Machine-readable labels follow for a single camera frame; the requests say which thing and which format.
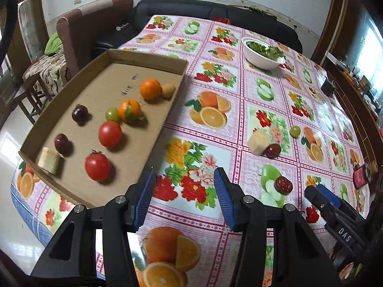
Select red jujube date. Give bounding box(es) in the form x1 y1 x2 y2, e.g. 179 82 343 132
274 176 293 195
264 143 282 159

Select large red tomato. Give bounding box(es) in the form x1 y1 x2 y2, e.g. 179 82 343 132
84 150 111 182

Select pale cake cube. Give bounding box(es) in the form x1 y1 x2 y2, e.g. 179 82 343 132
247 130 271 156
38 147 61 174

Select small red tomato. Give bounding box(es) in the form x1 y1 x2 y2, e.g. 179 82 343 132
98 121 122 148

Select green grape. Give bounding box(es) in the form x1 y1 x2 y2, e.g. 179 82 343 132
290 125 301 139
105 107 120 122

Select orange tangerine with leaf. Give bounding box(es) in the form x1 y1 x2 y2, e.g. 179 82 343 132
118 99 147 125

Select dark purple plum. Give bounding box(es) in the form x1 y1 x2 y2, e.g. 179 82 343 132
54 133 71 154
71 104 88 125

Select shallow cardboard box tray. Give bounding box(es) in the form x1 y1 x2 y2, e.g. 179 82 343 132
19 50 188 208

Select wooden sideboard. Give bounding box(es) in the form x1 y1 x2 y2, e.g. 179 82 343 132
323 57 383 166

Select floral fruit print tablecloth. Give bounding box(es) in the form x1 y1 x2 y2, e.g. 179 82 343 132
15 15 369 286

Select small black cup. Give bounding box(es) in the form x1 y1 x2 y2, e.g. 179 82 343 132
321 78 336 97

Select white bowl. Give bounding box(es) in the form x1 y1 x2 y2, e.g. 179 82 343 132
242 37 286 71

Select green leafy vegetables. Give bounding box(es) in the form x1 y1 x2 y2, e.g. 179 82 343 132
246 41 284 61

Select wooden stool patterned cushion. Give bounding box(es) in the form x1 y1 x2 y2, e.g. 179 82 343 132
13 51 68 124

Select black leather sofa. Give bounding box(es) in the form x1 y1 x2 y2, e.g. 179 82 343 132
91 0 303 59

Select brown armchair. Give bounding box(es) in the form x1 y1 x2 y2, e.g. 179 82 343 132
56 0 134 78

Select green cloth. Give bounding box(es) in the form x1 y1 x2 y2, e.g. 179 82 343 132
44 32 62 56

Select red object on sofa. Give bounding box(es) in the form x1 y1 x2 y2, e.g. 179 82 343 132
214 16 231 25

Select wooden glass panel door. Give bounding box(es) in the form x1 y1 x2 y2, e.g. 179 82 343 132
1 0 48 100

